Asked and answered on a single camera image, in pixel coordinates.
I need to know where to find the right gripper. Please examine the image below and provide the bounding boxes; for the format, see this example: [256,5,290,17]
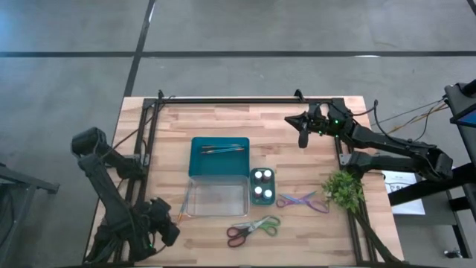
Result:
[284,100,356,149]

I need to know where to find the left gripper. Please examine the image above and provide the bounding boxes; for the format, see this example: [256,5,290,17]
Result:
[147,197,182,247]

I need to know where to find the thin blue paintbrush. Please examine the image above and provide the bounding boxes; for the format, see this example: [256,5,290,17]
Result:
[200,147,245,153]
[176,185,191,225]

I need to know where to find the purple scissors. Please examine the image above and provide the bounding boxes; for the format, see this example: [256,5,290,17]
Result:
[275,191,331,214]

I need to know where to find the green scissors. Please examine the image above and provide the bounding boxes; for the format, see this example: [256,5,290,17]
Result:
[232,214,281,237]

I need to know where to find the clear plastic bin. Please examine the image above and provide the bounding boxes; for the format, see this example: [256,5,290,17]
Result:
[185,174,251,218]

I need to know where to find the small teal basket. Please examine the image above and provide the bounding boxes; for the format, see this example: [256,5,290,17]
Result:
[249,167,277,206]

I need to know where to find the red and black scissors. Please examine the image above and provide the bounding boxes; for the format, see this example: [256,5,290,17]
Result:
[225,219,268,249]

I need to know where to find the teal rectangular tray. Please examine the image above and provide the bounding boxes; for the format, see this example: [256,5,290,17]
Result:
[188,136,251,178]

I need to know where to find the green artificial plant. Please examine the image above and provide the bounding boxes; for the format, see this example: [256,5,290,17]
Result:
[321,170,366,214]

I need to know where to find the white paper sheet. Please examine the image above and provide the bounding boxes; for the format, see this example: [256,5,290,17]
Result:
[384,170,427,217]

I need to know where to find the dark grey stand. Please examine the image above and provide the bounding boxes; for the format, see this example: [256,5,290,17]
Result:
[0,162,61,268]

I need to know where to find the black equipment cart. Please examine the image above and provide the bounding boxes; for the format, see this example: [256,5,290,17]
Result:
[387,78,476,224]

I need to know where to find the black aluminium frame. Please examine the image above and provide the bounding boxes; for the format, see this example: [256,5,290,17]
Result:
[126,95,403,267]

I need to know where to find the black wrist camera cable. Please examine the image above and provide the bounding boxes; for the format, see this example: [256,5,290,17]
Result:
[351,98,432,144]

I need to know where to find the thin black cable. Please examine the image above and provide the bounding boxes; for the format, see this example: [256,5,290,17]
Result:
[100,95,178,157]

